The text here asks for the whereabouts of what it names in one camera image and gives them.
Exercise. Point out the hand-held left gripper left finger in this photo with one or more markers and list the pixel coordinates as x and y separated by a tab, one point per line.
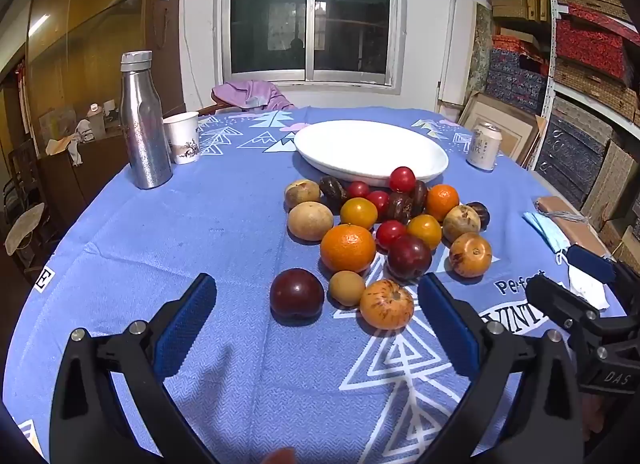
185	324

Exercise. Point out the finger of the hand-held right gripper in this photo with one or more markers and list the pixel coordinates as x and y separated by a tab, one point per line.
555	299
590	264

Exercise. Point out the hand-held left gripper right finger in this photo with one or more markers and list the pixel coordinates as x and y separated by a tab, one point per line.
447	329

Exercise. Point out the speckled orange passion fruit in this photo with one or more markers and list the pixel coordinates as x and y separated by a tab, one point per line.
386	304
470	254

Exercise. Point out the dark red plum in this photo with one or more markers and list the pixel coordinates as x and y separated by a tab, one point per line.
296	294
409	258

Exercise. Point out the small round tan fruit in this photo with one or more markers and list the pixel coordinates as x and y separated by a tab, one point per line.
346	288

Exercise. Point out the red tomato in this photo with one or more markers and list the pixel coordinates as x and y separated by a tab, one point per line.
358	189
390	234
378	201
402	178

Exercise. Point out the smooth dark purple passion fruit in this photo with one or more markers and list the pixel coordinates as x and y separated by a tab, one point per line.
480	214

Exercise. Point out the orange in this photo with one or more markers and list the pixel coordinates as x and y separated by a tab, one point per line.
348	248
442	201

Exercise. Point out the dark brown wrinkled passion fruit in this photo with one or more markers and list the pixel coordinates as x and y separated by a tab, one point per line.
332	190
419	196
398	207

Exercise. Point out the white oval plate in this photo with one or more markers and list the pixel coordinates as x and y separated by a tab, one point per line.
370	148

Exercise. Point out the person's right hand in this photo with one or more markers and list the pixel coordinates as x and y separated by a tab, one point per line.
595	414

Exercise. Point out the person's left hand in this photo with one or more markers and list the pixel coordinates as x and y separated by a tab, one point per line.
280	457

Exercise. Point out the white tissue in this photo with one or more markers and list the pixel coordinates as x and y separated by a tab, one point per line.
590	289

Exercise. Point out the blue face mask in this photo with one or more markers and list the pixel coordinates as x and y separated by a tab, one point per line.
545	231

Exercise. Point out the leaning brown woven box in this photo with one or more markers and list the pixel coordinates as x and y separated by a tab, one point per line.
610	183

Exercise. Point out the stack of dark embossed boxes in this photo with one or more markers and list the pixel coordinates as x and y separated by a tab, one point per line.
570	158

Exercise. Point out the blue printed tablecloth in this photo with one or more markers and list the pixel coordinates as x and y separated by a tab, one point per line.
225	224

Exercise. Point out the white drink can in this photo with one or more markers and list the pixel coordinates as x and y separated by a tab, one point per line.
482	146

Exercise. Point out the dark wooden sideboard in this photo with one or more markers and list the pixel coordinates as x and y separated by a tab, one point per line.
75	189

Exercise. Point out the white paper cup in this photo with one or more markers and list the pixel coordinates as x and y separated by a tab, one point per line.
182	138

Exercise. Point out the stainless steel bottle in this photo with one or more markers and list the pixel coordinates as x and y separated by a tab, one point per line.
145	133

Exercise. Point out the stack of blue patterned boxes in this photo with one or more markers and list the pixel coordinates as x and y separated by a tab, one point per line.
515	83

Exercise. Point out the white metal shelf rack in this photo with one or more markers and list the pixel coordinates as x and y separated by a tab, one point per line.
550	68

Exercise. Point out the white crumpled cloth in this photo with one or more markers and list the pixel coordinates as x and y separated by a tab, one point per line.
75	141

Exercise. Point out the wooden chair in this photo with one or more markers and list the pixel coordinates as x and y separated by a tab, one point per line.
207	108

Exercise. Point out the stack of red boxes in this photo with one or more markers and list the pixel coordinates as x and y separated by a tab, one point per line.
590	43

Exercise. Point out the dark chair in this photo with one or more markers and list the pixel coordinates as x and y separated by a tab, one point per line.
17	178

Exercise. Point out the pile of red-orange patterned boxes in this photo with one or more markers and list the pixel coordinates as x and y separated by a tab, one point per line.
520	46

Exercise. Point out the pale cardboard box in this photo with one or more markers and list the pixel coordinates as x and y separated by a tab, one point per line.
55	123

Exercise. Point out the purple cloth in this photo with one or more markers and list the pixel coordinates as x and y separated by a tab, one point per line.
250	91

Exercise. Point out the green patterned panel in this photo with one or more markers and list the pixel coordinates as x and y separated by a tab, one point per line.
480	43

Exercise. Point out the wooden glass-front cabinet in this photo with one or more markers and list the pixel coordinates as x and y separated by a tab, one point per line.
75	43

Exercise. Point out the sliding window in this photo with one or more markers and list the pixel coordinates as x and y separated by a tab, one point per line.
270	13

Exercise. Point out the wooden picture frame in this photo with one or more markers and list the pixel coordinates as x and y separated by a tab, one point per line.
515	133

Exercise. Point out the white wall pipe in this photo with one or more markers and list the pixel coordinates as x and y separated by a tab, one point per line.
448	53

